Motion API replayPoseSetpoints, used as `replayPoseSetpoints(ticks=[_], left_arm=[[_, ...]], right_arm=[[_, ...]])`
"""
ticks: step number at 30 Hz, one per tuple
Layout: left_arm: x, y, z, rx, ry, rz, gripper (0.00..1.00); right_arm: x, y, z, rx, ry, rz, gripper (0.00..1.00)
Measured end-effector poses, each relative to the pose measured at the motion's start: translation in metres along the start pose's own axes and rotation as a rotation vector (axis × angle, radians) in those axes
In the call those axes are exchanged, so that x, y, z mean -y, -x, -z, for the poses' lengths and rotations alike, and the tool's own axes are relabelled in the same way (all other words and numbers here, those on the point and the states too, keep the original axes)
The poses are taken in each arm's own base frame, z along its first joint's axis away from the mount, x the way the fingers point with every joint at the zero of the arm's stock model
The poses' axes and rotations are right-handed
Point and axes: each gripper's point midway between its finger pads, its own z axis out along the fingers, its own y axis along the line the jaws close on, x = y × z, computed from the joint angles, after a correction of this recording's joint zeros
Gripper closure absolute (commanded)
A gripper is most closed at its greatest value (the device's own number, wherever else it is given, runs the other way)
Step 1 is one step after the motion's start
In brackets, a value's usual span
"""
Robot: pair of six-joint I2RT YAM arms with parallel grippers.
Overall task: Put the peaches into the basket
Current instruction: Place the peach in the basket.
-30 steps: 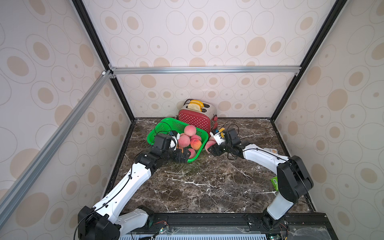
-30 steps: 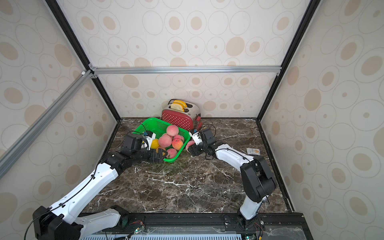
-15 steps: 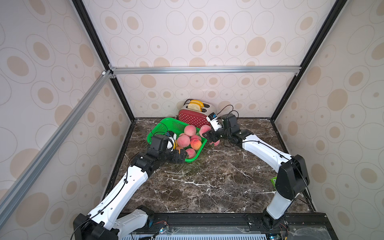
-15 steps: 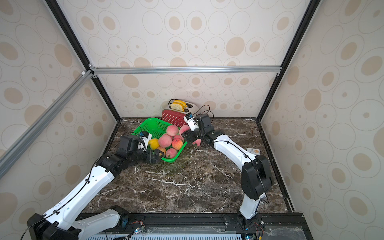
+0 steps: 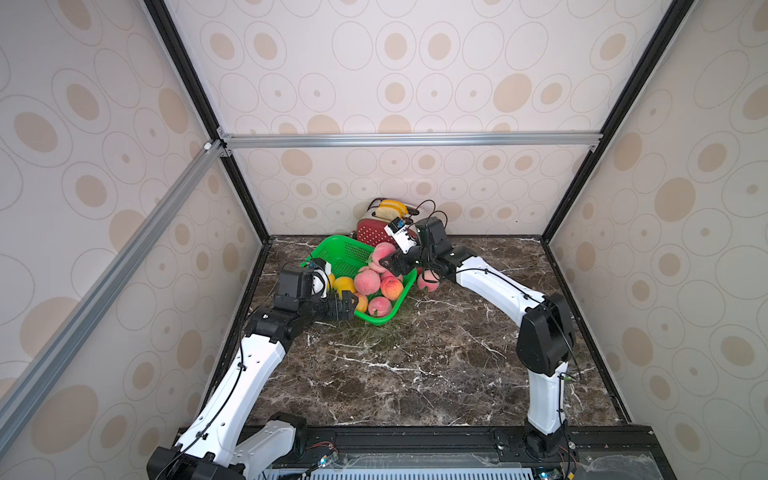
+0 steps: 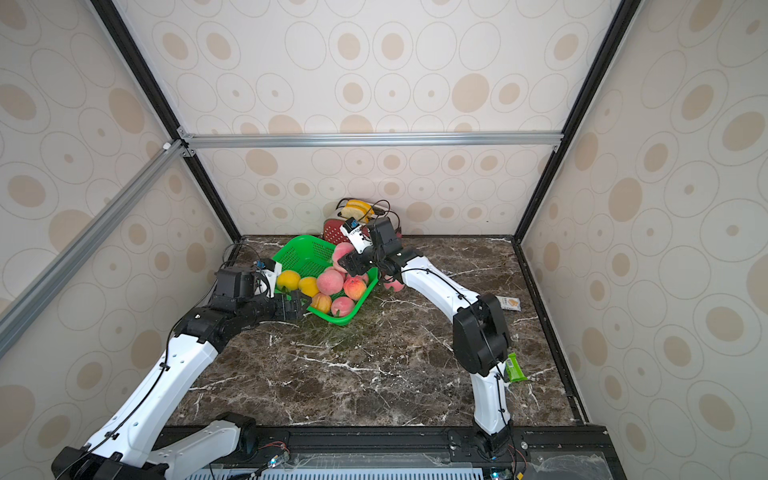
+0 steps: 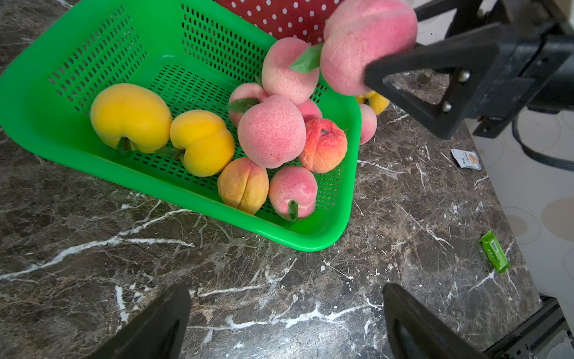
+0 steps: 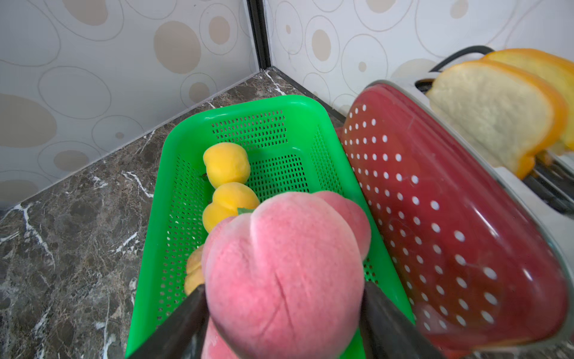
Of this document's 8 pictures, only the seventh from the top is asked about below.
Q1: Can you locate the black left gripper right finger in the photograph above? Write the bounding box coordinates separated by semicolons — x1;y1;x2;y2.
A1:
383;284;487;358

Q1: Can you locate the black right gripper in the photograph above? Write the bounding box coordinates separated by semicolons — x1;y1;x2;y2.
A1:
364;1;573;139

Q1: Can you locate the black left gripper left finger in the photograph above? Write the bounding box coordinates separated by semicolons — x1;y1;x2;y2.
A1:
89;284;191;358

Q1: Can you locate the pink peach cluster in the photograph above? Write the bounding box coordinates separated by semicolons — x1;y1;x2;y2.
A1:
288;0;419;97
262;37;319;106
297;99;323;123
359;104;378;145

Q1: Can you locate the orange pink peach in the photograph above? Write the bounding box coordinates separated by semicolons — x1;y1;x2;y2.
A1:
218;157;269;215

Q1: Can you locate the red orange peach with leaf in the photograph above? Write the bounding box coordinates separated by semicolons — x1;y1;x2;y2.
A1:
299;118;348;174

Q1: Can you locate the yellow peach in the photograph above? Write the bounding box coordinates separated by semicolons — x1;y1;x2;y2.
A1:
90;83;173;153
356;91;390;115
170;110;236;177

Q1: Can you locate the pink peach front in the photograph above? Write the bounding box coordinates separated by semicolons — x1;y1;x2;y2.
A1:
227;83;268;127

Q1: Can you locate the green plastic basket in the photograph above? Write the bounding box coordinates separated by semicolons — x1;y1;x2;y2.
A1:
1;1;360;251

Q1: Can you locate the green object under right arm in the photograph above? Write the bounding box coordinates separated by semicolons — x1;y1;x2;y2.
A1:
479;231;510;274

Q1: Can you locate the white drycake snack packet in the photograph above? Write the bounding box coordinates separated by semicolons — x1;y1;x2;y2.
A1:
451;149;482;171

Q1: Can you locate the yellow peach by toaster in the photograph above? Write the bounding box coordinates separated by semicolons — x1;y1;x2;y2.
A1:
356;91;390;115

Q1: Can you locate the red polka dot toaster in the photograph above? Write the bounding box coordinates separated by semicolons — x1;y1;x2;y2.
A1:
216;0;342;45

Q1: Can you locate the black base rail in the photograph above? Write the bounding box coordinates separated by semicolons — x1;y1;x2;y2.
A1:
484;297;573;358

